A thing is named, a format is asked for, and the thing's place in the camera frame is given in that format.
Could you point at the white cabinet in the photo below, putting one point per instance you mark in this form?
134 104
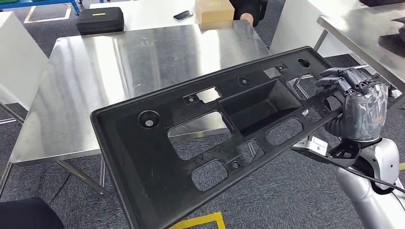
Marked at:
19 57
297 28

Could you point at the black zip case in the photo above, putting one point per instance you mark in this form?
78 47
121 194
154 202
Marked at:
99 22

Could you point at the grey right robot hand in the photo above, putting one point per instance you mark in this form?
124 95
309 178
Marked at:
364 117

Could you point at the black rounded object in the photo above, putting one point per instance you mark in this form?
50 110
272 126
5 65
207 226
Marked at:
25 216

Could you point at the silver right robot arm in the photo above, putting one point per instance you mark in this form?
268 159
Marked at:
379 158

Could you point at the steel workbench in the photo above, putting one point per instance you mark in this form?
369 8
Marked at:
95 79

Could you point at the black plastic plate bracket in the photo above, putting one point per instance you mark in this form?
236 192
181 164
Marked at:
142 164

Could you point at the white table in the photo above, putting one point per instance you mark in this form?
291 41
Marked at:
152 12

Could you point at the steel table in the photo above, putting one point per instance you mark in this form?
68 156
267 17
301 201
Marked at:
354 34

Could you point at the black smartphone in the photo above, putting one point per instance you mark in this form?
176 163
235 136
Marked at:
183 15

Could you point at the blue metal cart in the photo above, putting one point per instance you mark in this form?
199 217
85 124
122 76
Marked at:
31 2

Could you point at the cardboard box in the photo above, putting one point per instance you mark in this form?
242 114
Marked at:
215 12

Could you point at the person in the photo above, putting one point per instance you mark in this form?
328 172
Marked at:
250 6

